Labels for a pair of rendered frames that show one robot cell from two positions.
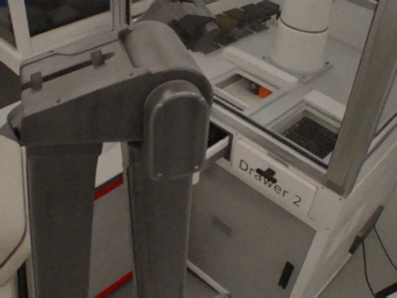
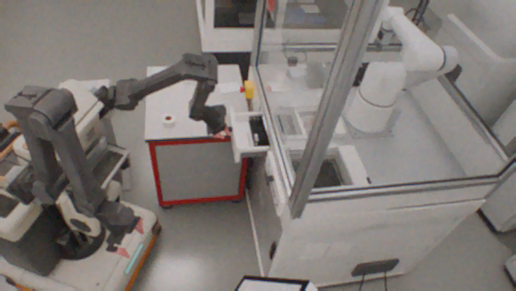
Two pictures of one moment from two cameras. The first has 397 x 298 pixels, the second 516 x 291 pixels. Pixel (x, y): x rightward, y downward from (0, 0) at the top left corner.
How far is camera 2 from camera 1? 79 cm
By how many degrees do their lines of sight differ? 25
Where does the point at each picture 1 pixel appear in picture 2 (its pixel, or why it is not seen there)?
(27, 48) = (209, 35)
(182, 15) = (184, 73)
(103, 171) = (203, 130)
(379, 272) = not seen: outside the picture
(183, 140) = (40, 129)
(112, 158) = not seen: hidden behind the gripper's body
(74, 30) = (247, 34)
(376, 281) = not seen: outside the picture
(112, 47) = (40, 94)
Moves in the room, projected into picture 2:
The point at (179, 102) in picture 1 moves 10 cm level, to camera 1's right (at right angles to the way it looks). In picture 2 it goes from (33, 119) to (59, 144)
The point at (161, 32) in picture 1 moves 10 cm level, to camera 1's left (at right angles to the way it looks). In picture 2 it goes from (54, 95) to (31, 75)
